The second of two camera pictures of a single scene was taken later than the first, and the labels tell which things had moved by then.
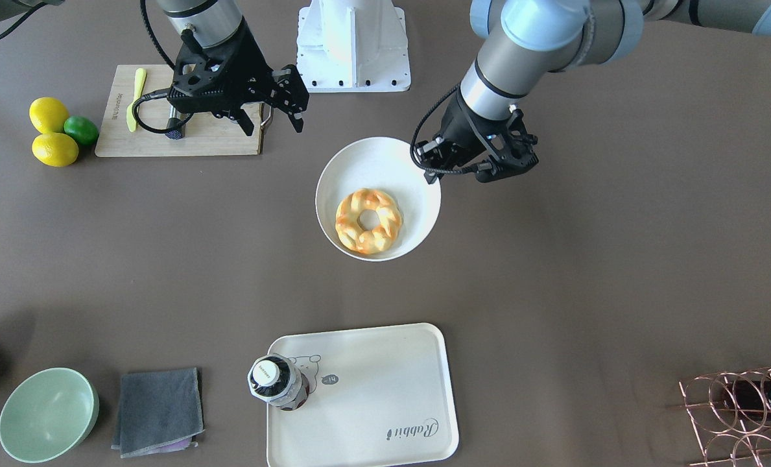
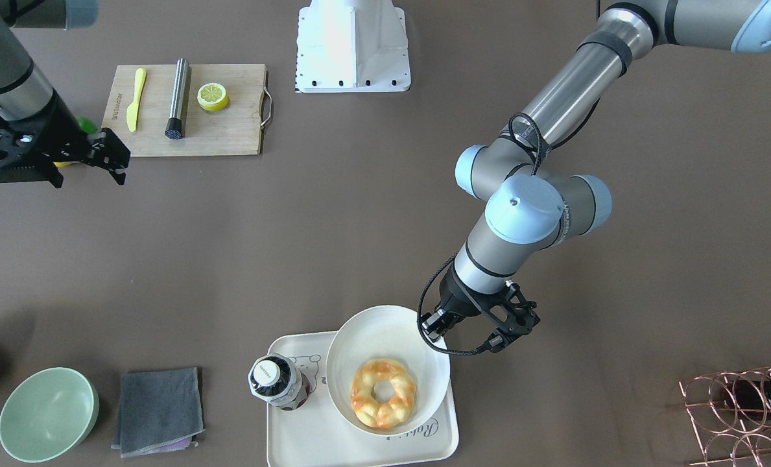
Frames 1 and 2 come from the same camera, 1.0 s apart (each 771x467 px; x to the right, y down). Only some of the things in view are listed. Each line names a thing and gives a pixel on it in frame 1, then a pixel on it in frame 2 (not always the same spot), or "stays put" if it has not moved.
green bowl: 47,415 stays put
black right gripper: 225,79 to 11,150
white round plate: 373,201 to 382,376
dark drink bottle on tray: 277,381 stays put
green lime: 82,129 stays put
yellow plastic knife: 140,82 stays put
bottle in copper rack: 765,399 stays put
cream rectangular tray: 377,397 stays put
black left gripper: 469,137 to 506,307
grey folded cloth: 159,412 stays put
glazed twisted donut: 373,241 to 373,412
